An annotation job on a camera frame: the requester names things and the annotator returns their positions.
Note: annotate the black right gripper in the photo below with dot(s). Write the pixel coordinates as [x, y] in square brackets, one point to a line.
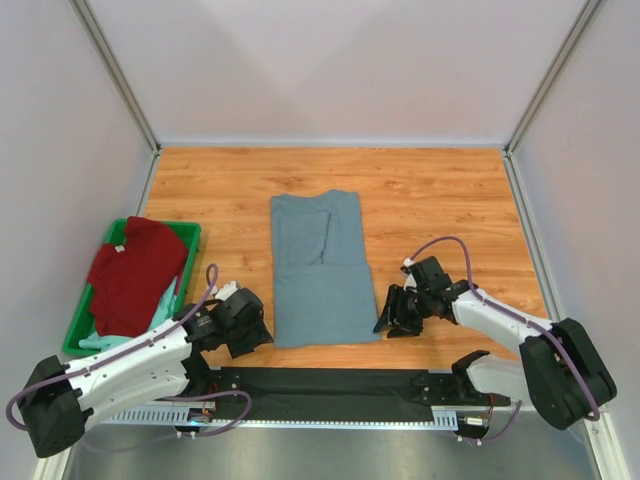
[393, 309]

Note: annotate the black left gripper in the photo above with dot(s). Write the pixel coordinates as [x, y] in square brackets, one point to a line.
[259, 334]

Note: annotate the blue grey t shirt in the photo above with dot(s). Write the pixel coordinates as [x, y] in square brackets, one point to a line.
[323, 288]

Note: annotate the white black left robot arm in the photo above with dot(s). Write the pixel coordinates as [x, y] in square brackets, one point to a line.
[62, 402]

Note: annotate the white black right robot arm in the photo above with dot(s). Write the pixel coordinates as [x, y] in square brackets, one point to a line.
[558, 370]

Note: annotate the black base mat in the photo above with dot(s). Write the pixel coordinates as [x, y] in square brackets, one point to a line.
[345, 395]

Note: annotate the red t shirt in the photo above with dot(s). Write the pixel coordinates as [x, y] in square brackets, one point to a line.
[129, 279]

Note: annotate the mint green t shirt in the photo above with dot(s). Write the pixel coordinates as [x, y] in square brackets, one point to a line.
[165, 309]

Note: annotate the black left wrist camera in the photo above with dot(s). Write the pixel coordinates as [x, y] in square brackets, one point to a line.
[233, 298]

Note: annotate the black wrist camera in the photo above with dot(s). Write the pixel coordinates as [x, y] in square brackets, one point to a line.
[425, 275]
[233, 298]

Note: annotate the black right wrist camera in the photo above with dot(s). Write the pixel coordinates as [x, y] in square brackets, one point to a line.
[425, 275]

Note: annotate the aluminium back rail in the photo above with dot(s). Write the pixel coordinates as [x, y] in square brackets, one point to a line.
[333, 144]

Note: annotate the aluminium frame post right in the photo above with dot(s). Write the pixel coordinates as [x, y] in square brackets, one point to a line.
[586, 15]

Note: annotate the aluminium frame post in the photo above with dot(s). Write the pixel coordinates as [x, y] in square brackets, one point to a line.
[98, 38]
[586, 15]

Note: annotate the aluminium frame post left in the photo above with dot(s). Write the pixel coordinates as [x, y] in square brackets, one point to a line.
[98, 38]

